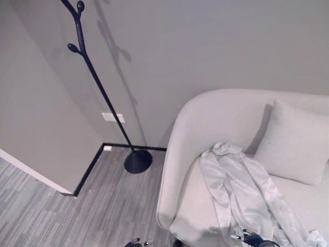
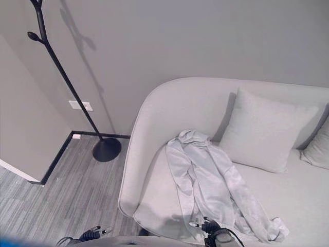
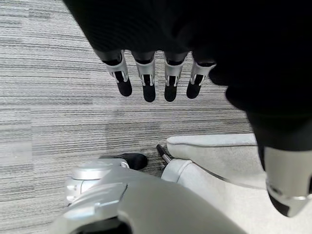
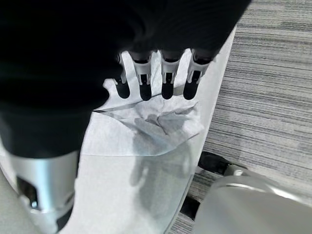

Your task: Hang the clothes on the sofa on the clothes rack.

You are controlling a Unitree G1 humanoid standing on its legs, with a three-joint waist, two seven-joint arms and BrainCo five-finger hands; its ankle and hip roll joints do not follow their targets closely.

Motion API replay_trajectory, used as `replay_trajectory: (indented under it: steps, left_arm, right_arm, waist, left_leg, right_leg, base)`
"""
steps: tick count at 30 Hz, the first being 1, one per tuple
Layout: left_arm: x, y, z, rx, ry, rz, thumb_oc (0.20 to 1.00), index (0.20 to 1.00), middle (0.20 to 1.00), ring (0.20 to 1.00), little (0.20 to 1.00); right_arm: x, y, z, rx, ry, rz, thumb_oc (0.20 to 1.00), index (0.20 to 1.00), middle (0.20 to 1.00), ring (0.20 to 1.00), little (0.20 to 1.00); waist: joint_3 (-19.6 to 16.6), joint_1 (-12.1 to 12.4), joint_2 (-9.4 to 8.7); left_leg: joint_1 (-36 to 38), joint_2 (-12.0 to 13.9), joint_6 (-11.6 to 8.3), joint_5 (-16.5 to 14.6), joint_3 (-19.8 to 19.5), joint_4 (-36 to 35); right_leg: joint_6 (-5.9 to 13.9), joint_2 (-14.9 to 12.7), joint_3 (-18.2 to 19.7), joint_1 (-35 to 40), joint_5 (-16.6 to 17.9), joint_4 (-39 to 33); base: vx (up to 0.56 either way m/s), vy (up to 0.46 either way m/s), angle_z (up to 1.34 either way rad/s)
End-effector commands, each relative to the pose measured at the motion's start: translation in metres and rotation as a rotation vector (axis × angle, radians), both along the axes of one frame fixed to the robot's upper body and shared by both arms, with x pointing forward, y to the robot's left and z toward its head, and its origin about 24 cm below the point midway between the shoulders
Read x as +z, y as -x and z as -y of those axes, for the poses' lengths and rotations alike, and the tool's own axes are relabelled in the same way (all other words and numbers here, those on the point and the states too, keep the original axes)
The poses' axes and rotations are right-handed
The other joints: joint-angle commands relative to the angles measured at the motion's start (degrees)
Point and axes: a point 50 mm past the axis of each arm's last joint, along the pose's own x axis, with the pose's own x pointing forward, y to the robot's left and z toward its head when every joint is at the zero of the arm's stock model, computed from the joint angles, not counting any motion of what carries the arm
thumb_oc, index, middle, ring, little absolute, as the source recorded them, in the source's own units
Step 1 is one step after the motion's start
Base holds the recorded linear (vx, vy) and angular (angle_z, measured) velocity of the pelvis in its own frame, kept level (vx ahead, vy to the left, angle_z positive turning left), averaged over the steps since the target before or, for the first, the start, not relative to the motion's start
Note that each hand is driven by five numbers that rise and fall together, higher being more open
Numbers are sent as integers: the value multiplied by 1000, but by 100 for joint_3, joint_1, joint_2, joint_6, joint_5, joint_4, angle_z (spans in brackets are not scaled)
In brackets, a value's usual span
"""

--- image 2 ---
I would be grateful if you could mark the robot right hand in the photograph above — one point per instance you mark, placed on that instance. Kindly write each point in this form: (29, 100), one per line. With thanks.
(209, 226)

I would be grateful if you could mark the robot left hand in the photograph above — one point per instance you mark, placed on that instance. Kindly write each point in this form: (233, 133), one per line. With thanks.
(90, 233)

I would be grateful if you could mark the light grey sofa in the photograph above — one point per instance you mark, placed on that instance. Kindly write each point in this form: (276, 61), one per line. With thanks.
(282, 205)

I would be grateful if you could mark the black tree-shaped coat rack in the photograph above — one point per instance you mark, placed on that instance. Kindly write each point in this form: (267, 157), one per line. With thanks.
(106, 152)

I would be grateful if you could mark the light grey hooded jacket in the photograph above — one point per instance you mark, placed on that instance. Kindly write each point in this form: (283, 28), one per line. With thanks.
(205, 185)

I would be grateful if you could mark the black skirting board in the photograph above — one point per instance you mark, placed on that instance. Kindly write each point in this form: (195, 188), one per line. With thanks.
(55, 160)

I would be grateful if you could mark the small white floor block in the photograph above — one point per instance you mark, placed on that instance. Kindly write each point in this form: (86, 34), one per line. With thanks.
(76, 136)

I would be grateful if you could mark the large light grey cushion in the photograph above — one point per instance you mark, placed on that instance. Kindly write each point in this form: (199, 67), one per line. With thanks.
(262, 133)

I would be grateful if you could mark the white wall edge trim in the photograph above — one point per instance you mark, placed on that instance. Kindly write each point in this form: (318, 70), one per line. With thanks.
(18, 170)

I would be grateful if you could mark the white wall socket plate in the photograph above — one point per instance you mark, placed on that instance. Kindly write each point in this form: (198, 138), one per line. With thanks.
(74, 105)

